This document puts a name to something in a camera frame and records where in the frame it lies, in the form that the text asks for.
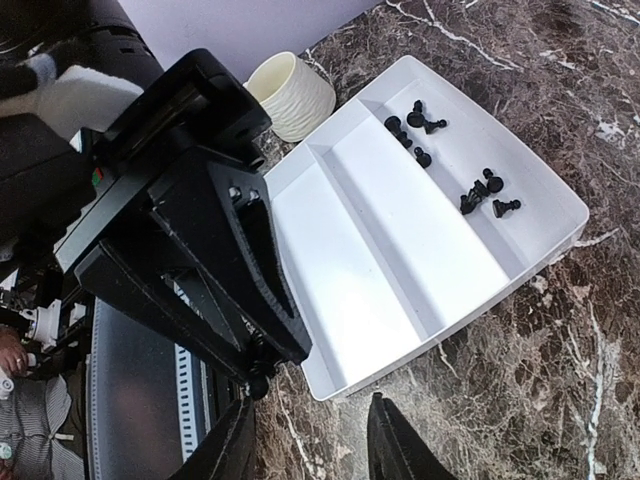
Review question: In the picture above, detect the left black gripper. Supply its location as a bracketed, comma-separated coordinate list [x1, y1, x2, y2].
[54, 48, 312, 364]

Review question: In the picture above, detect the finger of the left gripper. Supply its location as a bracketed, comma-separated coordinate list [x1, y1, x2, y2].
[74, 239, 257, 385]

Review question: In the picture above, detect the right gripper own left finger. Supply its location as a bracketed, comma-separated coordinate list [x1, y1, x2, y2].
[169, 398, 256, 480]

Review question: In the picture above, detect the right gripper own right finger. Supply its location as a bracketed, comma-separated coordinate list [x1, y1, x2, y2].
[367, 392, 456, 480]

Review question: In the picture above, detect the white plastic tray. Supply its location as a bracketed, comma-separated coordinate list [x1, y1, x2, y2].
[266, 56, 589, 401]

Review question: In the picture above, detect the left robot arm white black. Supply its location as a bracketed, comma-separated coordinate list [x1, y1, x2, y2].
[1, 1, 312, 395]

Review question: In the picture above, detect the black chess pieces left cluster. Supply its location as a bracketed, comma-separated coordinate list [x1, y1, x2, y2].
[383, 98, 449, 169]

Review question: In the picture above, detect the black chess pieces cluster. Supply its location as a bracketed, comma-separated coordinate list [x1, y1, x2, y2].
[459, 168, 522, 219]
[383, 98, 449, 169]

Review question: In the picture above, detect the black chess pieces right cluster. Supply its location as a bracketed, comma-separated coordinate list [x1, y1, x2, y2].
[459, 168, 522, 219]

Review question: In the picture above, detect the person hand background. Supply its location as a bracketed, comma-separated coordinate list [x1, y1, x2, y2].
[0, 326, 28, 378]

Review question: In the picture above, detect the cream ceramic mug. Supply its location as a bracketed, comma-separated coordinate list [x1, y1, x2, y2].
[243, 51, 337, 143]

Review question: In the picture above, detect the white cable duct strip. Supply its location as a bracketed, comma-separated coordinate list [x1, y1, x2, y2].
[174, 345, 211, 462]

